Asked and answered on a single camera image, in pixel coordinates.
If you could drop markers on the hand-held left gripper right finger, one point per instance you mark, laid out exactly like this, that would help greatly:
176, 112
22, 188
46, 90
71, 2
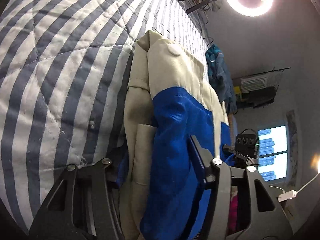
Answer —
200, 160

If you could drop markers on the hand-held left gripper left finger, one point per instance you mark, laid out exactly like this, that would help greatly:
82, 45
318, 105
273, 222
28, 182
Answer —
110, 172

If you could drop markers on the beige and blue jacket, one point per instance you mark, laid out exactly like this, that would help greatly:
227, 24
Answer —
175, 130

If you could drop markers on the window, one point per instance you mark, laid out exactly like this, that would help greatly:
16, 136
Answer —
272, 140

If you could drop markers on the teal garment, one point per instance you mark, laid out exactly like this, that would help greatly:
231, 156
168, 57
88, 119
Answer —
220, 75

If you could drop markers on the bright lamp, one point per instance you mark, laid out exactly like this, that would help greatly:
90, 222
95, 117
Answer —
317, 163

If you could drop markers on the blue white striped quilt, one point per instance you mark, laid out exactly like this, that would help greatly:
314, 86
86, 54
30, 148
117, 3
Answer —
62, 67

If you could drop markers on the black tripod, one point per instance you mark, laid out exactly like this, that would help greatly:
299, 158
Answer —
197, 7

